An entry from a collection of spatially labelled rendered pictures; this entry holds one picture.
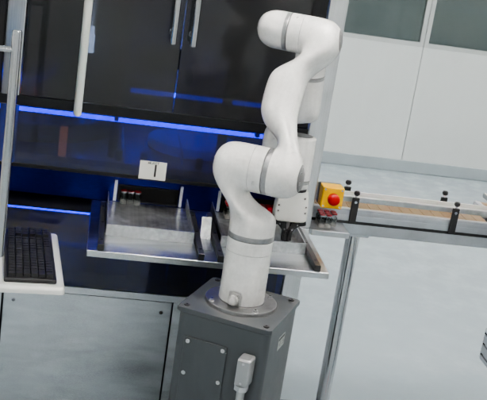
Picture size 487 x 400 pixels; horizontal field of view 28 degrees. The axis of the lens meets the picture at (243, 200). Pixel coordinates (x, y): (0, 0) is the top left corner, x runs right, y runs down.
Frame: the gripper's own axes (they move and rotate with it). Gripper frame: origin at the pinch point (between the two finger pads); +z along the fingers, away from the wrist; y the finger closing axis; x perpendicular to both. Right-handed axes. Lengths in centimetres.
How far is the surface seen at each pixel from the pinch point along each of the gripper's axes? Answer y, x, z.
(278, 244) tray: 2.3, 2.4, 2.1
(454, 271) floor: -157, -250, 92
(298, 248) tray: -3.9, 2.4, 2.4
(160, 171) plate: 38.4, -23.5, -9.5
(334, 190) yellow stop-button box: -18.1, -22.9, -9.9
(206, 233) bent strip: 23.6, -3.7, 2.9
